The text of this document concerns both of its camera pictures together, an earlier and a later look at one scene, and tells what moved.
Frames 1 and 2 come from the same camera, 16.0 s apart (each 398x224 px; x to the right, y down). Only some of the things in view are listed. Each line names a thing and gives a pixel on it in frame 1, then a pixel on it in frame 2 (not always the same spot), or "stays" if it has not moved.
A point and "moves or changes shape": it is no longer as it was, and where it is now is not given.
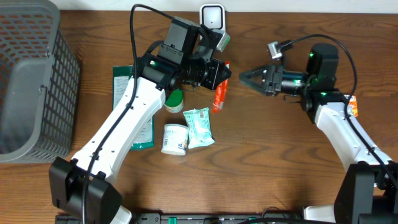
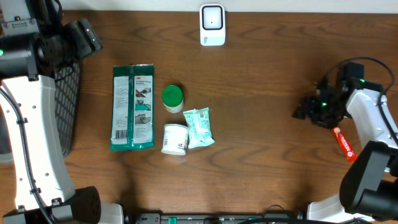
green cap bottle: (175, 101) stays
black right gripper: (273, 75) -> (306, 109)
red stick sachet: (221, 93) moves or changes shape
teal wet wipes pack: (199, 127) stays
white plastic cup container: (175, 139) stays
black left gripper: (217, 75) -> (89, 41)
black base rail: (179, 219) stays
